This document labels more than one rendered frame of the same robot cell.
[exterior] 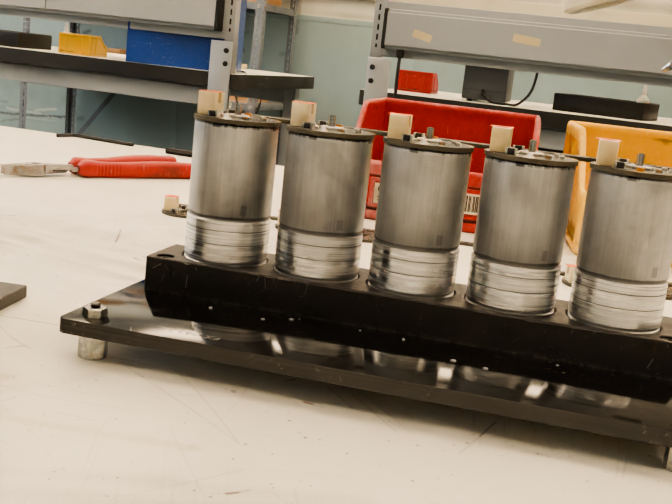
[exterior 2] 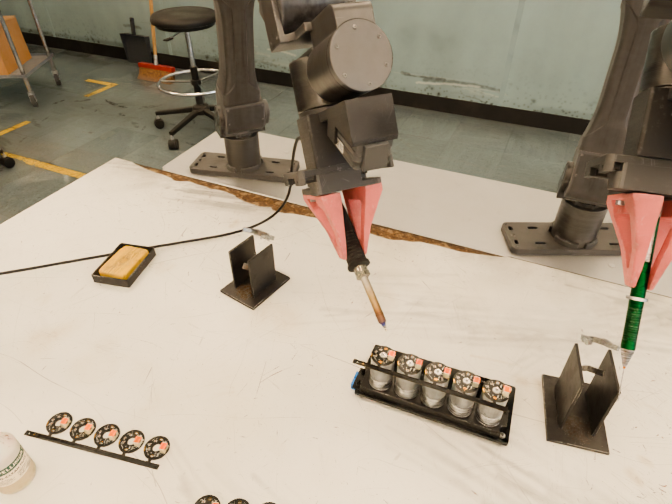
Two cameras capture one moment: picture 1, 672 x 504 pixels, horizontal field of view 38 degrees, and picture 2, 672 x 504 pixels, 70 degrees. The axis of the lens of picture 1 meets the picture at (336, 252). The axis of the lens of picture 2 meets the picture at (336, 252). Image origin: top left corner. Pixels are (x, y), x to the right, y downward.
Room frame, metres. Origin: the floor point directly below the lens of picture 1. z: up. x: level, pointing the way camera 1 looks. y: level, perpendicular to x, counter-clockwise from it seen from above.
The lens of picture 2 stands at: (0.58, -0.08, 1.20)
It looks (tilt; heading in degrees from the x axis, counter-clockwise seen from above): 38 degrees down; 189
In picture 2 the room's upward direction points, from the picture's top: straight up
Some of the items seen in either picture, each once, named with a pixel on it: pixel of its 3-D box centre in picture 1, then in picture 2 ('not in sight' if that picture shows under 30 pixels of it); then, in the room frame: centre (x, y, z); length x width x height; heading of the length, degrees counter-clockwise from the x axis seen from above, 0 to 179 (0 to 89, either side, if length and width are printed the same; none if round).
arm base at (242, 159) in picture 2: not in sight; (242, 150); (-0.20, -0.37, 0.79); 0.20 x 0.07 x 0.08; 88
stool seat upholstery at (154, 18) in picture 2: not in sight; (184, 14); (-1.93, -1.24, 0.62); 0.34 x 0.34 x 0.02
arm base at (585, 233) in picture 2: not in sight; (578, 219); (-0.06, 0.19, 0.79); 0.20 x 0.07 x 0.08; 98
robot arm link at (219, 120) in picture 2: not in sight; (241, 118); (-0.20, -0.36, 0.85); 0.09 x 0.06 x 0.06; 124
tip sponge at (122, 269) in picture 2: not in sight; (124, 263); (0.11, -0.45, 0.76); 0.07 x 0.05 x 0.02; 177
